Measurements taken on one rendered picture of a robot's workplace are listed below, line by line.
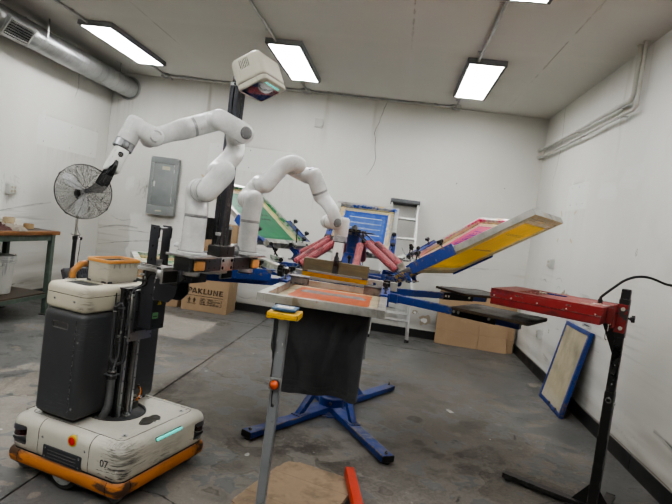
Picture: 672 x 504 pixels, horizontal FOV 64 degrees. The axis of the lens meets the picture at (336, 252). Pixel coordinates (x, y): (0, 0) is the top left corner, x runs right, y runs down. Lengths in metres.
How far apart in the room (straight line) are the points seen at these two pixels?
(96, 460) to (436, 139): 5.69
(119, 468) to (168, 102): 5.99
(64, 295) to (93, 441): 0.66
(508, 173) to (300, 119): 2.79
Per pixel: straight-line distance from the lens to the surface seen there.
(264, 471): 2.46
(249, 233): 2.65
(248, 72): 2.44
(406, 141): 7.20
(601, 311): 2.99
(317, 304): 2.42
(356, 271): 2.89
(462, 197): 7.16
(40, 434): 2.90
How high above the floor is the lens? 1.34
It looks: 3 degrees down
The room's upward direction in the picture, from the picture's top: 8 degrees clockwise
